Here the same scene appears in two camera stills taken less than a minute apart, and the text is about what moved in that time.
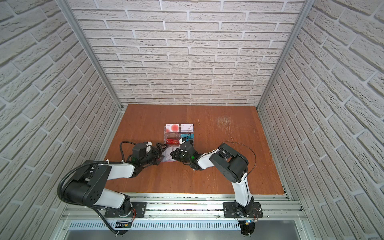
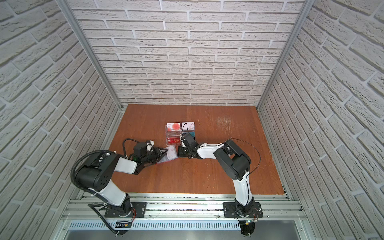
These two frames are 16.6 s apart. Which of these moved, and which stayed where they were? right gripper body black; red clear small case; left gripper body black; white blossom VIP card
Moved: right gripper body black
Stayed: left gripper body black; red clear small case; white blossom VIP card
